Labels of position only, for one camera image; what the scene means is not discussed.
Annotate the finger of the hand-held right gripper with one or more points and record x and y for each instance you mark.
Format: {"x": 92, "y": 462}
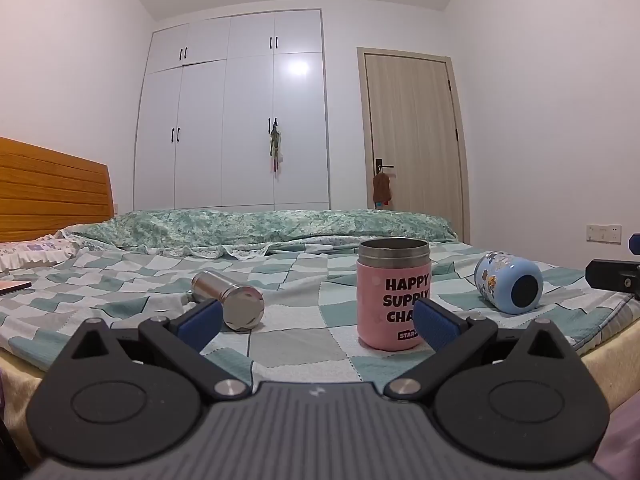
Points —
{"x": 612, "y": 275}

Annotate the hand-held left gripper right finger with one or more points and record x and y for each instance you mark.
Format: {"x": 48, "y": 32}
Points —
{"x": 436, "y": 322}

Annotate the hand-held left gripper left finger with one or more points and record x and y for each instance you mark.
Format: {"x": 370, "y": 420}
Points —
{"x": 202, "y": 322}

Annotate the silver steel cup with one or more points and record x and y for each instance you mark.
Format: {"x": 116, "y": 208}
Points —
{"x": 241, "y": 305}

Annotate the blue cartoon print cup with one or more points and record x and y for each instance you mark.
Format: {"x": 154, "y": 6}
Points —
{"x": 500, "y": 280}

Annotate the pink steel-rimmed cup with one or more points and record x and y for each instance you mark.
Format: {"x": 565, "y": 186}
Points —
{"x": 380, "y": 310}

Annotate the checkered green bed sheet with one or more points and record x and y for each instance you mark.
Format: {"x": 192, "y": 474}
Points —
{"x": 310, "y": 310}

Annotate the green floral quilt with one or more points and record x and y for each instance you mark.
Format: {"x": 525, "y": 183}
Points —
{"x": 260, "y": 227}

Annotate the brown hanging pouch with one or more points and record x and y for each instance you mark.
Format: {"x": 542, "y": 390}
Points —
{"x": 381, "y": 190}

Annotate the pink cloth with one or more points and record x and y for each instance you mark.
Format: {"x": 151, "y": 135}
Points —
{"x": 627, "y": 442}

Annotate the floral pillow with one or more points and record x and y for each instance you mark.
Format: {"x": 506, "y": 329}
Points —
{"x": 35, "y": 252}

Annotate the green hanging ornament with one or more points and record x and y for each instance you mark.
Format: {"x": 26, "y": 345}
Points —
{"x": 275, "y": 145}

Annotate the beige mattress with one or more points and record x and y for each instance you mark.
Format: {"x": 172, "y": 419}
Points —
{"x": 20, "y": 390}

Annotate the wooden headboard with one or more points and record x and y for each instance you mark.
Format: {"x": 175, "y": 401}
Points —
{"x": 50, "y": 195}

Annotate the white wardrobe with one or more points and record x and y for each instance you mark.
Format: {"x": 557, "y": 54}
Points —
{"x": 225, "y": 110}

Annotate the light wooden door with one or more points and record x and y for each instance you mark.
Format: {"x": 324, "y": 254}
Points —
{"x": 412, "y": 110}

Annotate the white wall socket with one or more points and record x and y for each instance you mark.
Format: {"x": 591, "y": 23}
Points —
{"x": 604, "y": 233}

